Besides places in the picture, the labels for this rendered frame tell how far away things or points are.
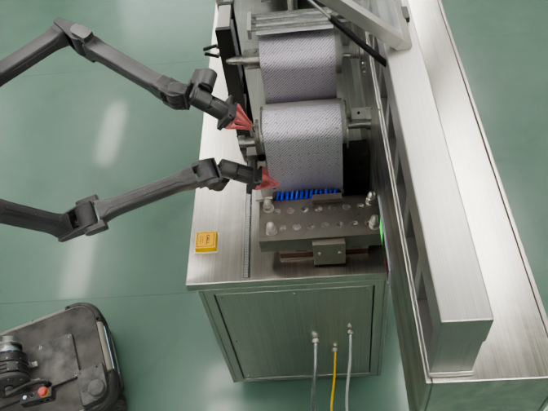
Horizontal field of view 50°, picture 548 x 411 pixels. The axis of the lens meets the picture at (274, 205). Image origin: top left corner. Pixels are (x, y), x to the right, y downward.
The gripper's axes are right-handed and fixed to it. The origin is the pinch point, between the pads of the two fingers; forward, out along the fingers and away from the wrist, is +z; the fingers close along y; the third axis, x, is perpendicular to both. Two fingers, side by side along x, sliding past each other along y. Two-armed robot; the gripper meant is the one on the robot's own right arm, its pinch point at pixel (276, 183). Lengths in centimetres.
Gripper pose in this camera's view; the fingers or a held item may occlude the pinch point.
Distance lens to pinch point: 190.5
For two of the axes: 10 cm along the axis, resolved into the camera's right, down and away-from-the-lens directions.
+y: 0.0, 7.7, -6.3
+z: 9.1, 2.6, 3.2
